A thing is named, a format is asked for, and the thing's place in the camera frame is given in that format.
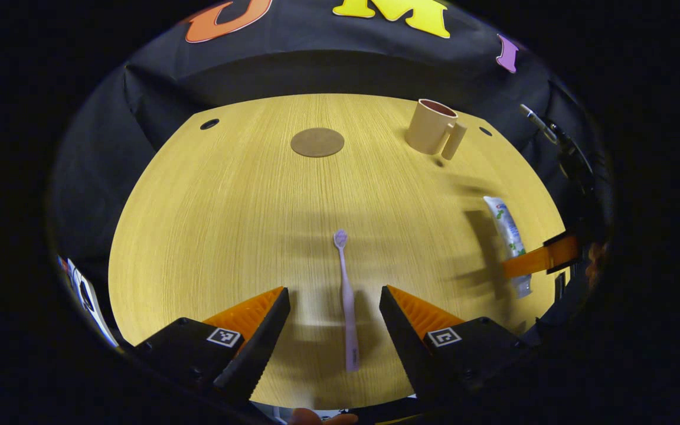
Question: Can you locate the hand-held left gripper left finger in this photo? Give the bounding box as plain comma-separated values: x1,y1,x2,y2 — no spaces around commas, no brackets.
133,286,292,408

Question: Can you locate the beige cup with brown inside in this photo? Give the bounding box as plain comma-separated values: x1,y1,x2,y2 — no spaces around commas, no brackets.
405,99,468,161

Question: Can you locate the black stand with grey rod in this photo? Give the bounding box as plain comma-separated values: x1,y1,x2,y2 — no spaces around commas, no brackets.
519,104,597,198

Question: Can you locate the black backdrop cloth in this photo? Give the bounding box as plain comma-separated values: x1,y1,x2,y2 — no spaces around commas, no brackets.
51,0,612,349

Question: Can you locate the round brown coaster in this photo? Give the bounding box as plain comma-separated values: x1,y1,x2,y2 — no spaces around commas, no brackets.
290,127,345,158

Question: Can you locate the pale purple toothbrush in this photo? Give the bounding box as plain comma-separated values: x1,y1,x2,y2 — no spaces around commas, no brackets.
333,229,360,373

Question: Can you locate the white and blue equipment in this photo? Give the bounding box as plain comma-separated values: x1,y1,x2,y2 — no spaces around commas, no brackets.
58,254,120,349

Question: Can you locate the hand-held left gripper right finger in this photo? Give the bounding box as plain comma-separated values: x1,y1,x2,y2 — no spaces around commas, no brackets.
378,285,538,408

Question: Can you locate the white toothpaste tube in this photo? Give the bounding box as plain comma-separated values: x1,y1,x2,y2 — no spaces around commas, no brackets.
483,196,533,299

